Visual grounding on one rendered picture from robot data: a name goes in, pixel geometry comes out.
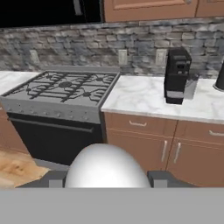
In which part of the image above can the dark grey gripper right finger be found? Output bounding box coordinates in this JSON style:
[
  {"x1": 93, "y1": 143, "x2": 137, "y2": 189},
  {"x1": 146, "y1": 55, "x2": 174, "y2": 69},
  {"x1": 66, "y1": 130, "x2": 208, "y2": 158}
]
[{"x1": 146, "y1": 170, "x2": 197, "y2": 189}]

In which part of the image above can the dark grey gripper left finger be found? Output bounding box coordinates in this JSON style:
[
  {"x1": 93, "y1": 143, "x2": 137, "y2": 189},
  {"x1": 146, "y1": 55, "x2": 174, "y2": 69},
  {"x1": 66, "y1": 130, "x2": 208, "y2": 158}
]
[{"x1": 17, "y1": 170, "x2": 70, "y2": 189}]

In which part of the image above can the white egg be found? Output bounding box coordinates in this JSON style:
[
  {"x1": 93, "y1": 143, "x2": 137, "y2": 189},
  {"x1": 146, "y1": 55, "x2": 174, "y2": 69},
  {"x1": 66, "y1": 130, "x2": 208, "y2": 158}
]
[{"x1": 64, "y1": 143, "x2": 151, "y2": 189}]

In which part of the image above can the black oven door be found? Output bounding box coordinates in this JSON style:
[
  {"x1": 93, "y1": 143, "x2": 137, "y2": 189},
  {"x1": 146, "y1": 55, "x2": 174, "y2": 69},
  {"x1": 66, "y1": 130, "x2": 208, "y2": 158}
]
[{"x1": 6, "y1": 112, "x2": 105, "y2": 167}]

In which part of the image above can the brown drawer front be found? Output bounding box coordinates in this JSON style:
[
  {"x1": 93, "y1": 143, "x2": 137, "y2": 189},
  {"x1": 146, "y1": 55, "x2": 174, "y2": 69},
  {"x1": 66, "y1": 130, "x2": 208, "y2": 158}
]
[
  {"x1": 103, "y1": 111, "x2": 179, "y2": 138},
  {"x1": 174, "y1": 119, "x2": 224, "y2": 146}
]

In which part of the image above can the brown base cupboard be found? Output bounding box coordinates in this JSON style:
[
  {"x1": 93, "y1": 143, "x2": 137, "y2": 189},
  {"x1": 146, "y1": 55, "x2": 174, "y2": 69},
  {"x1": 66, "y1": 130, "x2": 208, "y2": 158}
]
[{"x1": 0, "y1": 106, "x2": 31, "y2": 155}]

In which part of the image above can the grey gas hob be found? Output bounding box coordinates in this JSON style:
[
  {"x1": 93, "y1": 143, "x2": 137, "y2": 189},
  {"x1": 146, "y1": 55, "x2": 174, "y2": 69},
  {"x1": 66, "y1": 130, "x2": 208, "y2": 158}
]
[{"x1": 0, "y1": 69, "x2": 122, "y2": 125}]

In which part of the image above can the black coffee machine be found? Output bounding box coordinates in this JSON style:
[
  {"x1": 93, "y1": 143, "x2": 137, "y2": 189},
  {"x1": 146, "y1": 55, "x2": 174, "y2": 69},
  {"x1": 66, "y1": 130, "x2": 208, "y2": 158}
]
[{"x1": 163, "y1": 46, "x2": 200, "y2": 105}]

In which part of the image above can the black round appliance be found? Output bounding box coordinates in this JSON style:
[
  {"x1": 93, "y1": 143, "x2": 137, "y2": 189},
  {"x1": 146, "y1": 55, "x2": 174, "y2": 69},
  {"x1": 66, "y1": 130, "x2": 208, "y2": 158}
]
[{"x1": 212, "y1": 59, "x2": 224, "y2": 93}]

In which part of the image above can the black microwave oven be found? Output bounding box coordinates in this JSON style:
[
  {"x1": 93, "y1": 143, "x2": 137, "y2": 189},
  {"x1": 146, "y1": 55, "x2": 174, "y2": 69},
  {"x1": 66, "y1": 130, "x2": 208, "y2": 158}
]
[{"x1": 0, "y1": 0, "x2": 103, "y2": 29}]

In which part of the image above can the silver cupboard door handle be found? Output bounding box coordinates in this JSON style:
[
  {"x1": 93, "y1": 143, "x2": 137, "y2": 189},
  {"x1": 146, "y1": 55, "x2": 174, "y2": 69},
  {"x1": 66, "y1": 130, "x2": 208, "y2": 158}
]
[
  {"x1": 160, "y1": 140, "x2": 169, "y2": 164},
  {"x1": 173, "y1": 141, "x2": 182, "y2": 165}
]

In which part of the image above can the dark oven door handle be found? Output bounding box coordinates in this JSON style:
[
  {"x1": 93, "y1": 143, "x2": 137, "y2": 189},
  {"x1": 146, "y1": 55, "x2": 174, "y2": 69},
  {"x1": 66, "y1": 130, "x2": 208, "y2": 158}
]
[{"x1": 8, "y1": 116, "x2": 95, "y2": 134}]

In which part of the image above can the silver drawer handle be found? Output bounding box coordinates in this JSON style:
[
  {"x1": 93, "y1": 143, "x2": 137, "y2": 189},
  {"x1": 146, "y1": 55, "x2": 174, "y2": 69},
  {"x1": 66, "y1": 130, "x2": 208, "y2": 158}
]
[
  {"x1": 128, "y1": 120, "x2": 148, "y2": 128},
  {"x1": 208, "y1": 129, "x2": 224, "y2": 137}
]

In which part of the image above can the grey wall socket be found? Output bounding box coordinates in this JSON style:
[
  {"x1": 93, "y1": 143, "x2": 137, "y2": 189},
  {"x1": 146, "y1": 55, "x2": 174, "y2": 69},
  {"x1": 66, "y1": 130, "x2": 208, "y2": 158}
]
[
  {"x1": 117, "y1": 49, "x2": 129, "y2": 66},
  {"x1": 29, "y1": 49, "x2": 40, "y2": 65},
  {"x1": 155, "y1": 48, "x2": 168, "y2": 67}
]

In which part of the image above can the brown wall cupboard door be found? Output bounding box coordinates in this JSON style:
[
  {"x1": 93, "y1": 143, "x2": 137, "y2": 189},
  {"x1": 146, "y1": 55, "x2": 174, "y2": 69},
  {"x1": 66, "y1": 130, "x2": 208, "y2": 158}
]
[
  {"x1": 102, "y1": 0, "x2": 200, "y2": 24},
  {"x1": 194, "y1": 0, "x2": 224, "y2": 18}
]

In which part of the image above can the grey microwave door handle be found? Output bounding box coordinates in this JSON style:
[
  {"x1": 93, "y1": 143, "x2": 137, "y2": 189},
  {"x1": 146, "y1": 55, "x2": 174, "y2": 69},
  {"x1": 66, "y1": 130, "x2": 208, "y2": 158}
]
[{"x1": 72, "y1": 0, "x2": 84, "y2": 17}]

